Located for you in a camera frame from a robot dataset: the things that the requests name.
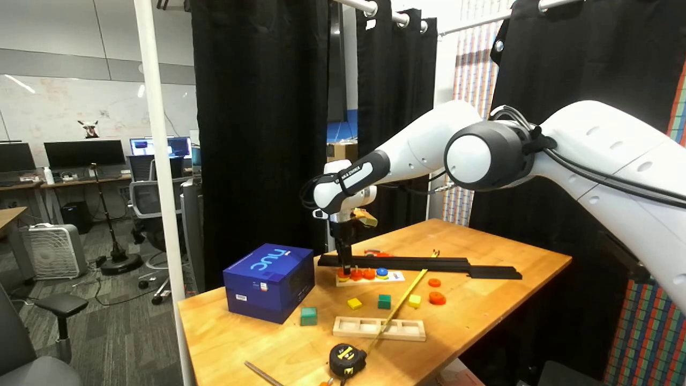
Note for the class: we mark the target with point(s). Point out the white pole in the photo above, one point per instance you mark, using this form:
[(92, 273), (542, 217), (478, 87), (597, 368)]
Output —
[(161, 161)]

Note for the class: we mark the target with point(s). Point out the whiteboard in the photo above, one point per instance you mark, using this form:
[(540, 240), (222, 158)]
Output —
[(59, 107)]

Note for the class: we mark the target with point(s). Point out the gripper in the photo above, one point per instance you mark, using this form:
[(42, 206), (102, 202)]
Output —
[(341, 233)]

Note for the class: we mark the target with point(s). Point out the yellow wooden cube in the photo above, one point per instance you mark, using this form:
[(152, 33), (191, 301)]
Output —
[(415, 301), (354, 304)]

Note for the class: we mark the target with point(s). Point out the curtain rod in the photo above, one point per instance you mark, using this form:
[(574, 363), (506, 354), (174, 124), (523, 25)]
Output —
[(386, 10), (482, 20)]

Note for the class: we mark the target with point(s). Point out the stand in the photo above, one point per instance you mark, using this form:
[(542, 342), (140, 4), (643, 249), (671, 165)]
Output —
[(119, 262)]

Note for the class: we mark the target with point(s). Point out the metal rod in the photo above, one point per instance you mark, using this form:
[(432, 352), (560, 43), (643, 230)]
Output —
[(262, 374)]

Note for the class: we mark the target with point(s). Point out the monitor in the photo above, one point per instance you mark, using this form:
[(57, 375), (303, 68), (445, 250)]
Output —
[(16, 156), (140, 146), (84, 153)]

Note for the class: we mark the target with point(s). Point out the blue disc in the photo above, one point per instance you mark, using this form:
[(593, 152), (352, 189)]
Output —
[(382, 272)]

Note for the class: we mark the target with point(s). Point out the green wooden cube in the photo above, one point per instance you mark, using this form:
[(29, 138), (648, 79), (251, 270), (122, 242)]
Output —
[(308, 316), (384, 302)]

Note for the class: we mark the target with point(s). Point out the wooden compartment tray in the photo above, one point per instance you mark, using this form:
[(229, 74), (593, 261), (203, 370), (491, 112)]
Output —
[(378, 328)]

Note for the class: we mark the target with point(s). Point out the white bottle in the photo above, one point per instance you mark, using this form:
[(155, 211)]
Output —
[(49, 176)]

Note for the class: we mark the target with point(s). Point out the multicoloured checkered panel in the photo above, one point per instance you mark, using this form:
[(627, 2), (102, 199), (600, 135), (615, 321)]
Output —
[(474, 64), (648, 332)]

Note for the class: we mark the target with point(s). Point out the blue cardboard box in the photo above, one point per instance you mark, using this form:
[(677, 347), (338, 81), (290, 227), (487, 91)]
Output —
[(268, 284)]

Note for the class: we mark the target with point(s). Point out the black computer tower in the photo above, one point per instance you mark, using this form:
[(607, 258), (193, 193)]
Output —
[(75, 217)]

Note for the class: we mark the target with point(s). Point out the wooden peg rack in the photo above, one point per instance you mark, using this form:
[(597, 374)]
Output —
[(394, 277)]

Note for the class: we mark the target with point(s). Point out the office chair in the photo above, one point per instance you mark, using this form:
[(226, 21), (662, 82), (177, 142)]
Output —
[(21, 354), (146, 201)]

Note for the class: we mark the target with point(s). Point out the white box fan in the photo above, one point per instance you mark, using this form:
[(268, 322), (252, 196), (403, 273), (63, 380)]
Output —
[(56, 252)]

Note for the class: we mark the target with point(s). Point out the black metal rail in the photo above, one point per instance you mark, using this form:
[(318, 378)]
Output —
[(429, 264)]

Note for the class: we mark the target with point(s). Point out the orange disc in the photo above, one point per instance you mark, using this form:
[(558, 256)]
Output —
[(343, 276), (437, 298), (369, 274), (434, 282), (357, 275)]

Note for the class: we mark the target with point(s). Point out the black and yellow tape measure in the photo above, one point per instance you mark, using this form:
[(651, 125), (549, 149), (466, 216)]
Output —
[(347, 361)]

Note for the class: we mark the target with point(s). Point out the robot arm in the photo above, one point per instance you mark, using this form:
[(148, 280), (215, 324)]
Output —
[(600, 155)]

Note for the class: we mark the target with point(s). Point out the black curtain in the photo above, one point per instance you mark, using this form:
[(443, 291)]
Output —
[(396, 107), (257, 134), (579, 59)]

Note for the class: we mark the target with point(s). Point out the wooden desk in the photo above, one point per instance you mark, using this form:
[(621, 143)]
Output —
[(9, 214), (80, 182)]

